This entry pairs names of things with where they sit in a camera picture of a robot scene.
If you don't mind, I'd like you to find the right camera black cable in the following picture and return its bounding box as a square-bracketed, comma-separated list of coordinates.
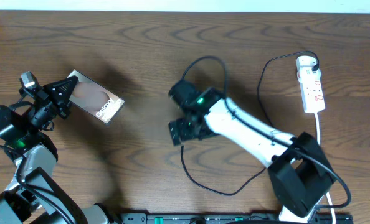
[181, 55, 352, 210]

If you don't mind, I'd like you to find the white power strip cord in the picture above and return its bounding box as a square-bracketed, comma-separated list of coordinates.
[314, 112, 337, 224]

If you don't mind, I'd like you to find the bronze Galaxy smartphone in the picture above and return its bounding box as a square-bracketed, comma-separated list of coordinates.
[68, 70, 125, 124]

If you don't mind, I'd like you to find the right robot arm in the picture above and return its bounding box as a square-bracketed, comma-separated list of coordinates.
[169, 83, 337, 223]

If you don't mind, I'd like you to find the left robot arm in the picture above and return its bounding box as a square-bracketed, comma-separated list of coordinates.
[0, 73, 121, 223]

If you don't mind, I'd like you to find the white charger adapter plug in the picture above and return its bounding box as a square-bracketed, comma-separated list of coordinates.
[296, 55, 316, 70]

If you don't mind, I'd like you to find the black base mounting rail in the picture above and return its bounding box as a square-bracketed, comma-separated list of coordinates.
[120, 212, 353, 224]

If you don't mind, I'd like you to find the black USB charging cable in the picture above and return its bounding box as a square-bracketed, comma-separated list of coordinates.
[180, 50, 320, 197]

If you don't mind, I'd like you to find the white power strip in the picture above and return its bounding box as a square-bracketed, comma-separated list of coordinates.
[297, 66, 325, 114]

